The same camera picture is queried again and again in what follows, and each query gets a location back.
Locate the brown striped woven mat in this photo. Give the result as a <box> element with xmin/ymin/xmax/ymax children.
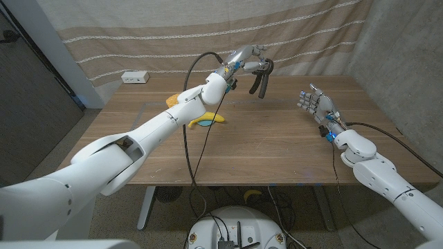
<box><xmin>36</xmin><ymin>0</ymin><xmax>374</xmax><ymax>104</ymax></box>

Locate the white power outlet box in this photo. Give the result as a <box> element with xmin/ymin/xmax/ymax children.
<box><xmin>120</xmin><ymin>71</ymin><xmax>150</xmax><ymax>84</ymax></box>

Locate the white door frame post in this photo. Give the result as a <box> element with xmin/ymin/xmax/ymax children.
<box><xmin>3</xmin><ymin>0</ymin><xmax>105</xmax><ymax>110</ymax></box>

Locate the black hand grip exerciser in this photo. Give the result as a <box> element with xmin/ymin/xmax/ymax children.
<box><xmin>248</xmin><ymin>57</ymin><xmax>275</xmax><ymax>100</ymax></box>

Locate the thin black left wrist cable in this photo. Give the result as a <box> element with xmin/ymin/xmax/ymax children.
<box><xmin>190</xmin><ymin>92</ymin><xmax>226</xmax><ymax>187</ymax></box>

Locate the yellow banana under table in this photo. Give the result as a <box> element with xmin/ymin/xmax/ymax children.
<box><xmin>243</xmin><ymin>189</ymin><xmax>263</xmax><ymax>204</ymax></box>

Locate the yellow toy banana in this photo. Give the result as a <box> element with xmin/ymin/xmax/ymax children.
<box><xmin>188</xmin><ymin>111</ymin><xmax>226</xmax><ymax>129</ymax></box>

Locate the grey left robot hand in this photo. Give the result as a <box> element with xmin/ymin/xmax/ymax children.
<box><xmin>214</xmin><ymin>44</ymin><xmax>270</xmax><ymax>81</ymax></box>

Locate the white table leg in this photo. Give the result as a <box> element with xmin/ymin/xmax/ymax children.
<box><xmin>136</xmin><ymin>185</ymin><xmax>157</xmax><ymax>232</ymax></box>

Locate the dark grey door panel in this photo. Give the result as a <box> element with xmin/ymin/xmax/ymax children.
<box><xmin>0</xmin><ymin>10</ymin><xmax>86</xmax><ymax>187</ymax></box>

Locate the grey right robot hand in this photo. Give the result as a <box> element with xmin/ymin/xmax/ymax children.
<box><xmin>296</xmin><ymin>82</ymin><xmax>347</xmax><ymax>137</ymax></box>

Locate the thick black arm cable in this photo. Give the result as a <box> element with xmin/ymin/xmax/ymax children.
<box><xmin>181</xmin><ymin>51</ymin><xmax>224</xmax><ymax>222</ymax></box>
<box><xmin>345</xmin><ymin>121</ymin><xmax>443</xmax><ymax>179</ymax></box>

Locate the white robot torso base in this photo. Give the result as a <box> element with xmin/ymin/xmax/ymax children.
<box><xmin>186</xmin><ymin>205</ymin><xmax>287</xmax><ymax>249</ymax></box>

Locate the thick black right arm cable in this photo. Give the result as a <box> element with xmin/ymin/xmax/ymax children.
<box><xmin>345</xmin><ymin>121</ymin><xmax>443</xmax><ymax>179</ymax></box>

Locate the black door handle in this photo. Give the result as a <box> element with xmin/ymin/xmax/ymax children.
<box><xmin>0</xmin><ymin>29</ymin><xmax>21</xmax><ymax>44</ymax></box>

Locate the grey table leg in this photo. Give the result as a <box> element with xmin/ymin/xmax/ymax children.
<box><xmin>313</xmin><ymin>185</ymin><xmax>336</xmax><ymax>232</ymax></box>

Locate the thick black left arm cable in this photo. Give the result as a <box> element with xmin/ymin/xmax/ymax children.
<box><xmin>181</xmin><ymin>51</ymin><xmax>224</xmax><ymax>222</ymax></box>

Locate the orange bumpy toy fruit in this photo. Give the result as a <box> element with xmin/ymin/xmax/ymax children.
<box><xmin>165</xmin><ymin>92</ymin><xmax>181</xmax><ymax>109</ymax></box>

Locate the round black floor fan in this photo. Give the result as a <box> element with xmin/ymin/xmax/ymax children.
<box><xmin>155</xmin><ymin>185</ymin><xmax>183</xmax><ymax>203</ymax></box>

